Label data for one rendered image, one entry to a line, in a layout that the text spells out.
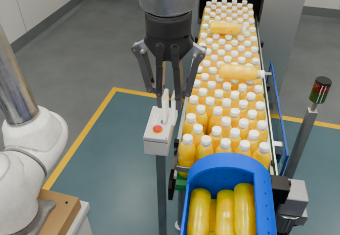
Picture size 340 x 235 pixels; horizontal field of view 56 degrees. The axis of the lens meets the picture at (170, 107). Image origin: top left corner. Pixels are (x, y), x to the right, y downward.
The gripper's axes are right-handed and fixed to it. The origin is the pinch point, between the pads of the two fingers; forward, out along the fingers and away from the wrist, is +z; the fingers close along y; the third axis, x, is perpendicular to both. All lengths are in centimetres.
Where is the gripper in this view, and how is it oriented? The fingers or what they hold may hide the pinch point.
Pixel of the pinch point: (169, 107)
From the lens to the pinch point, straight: 62.8
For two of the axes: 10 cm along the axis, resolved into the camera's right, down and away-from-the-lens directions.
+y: -9.8, -1.2, 1.6
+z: 0.1, 7.7, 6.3
